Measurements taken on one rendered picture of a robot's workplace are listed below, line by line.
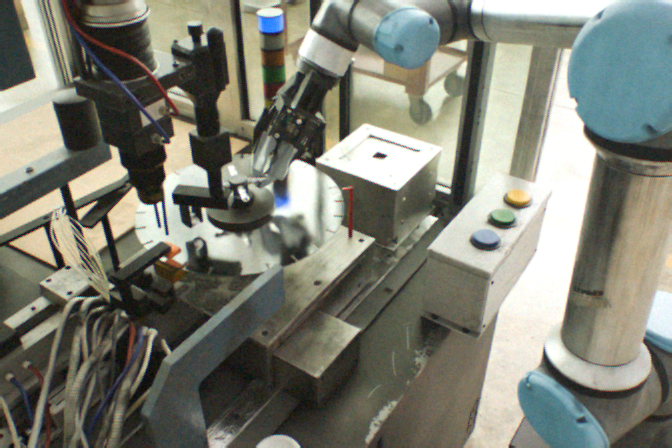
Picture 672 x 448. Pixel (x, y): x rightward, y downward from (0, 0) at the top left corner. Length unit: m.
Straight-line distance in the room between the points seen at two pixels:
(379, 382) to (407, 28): 0.53
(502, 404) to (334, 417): 1.07
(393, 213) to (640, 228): 0.62
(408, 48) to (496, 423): 1.33
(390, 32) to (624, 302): 0.42
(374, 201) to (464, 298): 0.27
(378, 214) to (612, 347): 0.60
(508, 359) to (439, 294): 1.06
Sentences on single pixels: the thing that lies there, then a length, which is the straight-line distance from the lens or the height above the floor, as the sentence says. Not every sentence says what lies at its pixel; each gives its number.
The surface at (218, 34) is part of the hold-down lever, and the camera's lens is 0.81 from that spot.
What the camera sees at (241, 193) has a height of 1.00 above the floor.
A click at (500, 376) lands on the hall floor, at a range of 2.09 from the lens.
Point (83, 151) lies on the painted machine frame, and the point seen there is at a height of 1.04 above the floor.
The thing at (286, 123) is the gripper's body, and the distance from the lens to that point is 0.96.
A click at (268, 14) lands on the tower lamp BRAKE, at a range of 1.22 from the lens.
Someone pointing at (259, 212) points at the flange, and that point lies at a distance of 1.02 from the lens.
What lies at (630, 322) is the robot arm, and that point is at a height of 1.07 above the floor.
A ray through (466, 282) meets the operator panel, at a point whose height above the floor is 0.86.
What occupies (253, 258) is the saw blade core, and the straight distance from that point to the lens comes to 0.95.
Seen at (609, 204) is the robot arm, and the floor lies 1.20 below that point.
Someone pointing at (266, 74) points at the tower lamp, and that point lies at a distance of 1.25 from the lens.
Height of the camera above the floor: 1.55
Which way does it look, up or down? 37 degrees down
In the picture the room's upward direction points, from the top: straight up
